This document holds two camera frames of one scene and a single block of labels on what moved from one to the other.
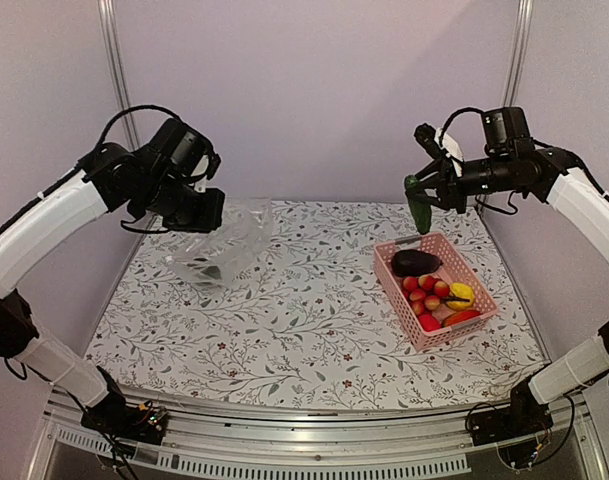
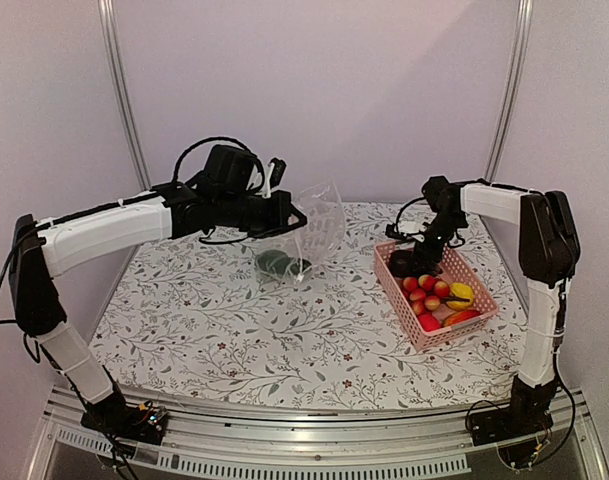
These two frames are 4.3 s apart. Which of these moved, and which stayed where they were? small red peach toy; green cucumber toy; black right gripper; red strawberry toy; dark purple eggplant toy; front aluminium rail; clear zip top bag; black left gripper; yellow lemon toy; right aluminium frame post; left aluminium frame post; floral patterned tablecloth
Moved: green cucumber toy; clear zip top bag; black left gripper; black right gripper
Stayed: floral patterned tablecloth; right aluminium frame post; small red peach toy; dark purple eggplant toy; left aluminium frame post; yellow lemon toy; red strawberry toy; front aluminium rail
